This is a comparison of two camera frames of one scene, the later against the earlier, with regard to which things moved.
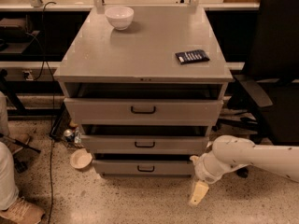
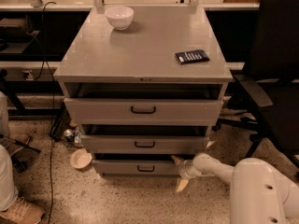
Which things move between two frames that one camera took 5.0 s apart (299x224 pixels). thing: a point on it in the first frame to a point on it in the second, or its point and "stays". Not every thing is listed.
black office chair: [268, 105] stays
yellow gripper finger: [194, 159] to [178, 161]
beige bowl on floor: [80, 159] stays
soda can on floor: [68, 135] stays
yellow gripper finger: [200, 190] to [182, 185]
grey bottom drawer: [145, 167] stays
